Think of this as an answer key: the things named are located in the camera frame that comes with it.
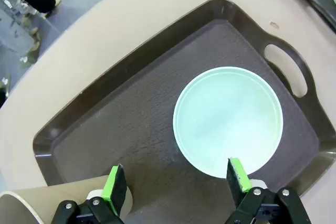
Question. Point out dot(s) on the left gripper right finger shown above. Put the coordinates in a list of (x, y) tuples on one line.
[(236, 179)]

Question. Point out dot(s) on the mint green bowl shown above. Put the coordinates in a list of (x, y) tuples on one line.
[(225, 119)]

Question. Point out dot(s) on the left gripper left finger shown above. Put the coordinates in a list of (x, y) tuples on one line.
[(119, 190)]

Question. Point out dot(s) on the tall brown cup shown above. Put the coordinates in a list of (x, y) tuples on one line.
[(39, 195)]

